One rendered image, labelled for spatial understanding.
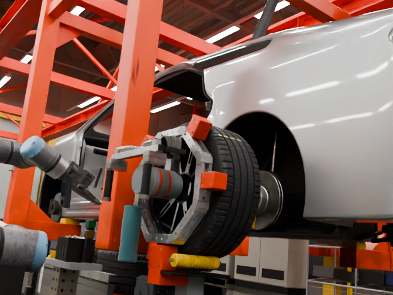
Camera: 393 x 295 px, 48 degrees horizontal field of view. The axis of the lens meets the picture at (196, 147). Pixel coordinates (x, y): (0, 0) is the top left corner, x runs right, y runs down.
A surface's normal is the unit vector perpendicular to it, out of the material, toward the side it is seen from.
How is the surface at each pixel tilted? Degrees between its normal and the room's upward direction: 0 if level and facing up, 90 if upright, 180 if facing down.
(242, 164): 71
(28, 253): 94
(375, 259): 90
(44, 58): 90
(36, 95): 90
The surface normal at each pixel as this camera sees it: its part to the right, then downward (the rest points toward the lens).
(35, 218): 0.61, -0.12
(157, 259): -0.79, -0.20
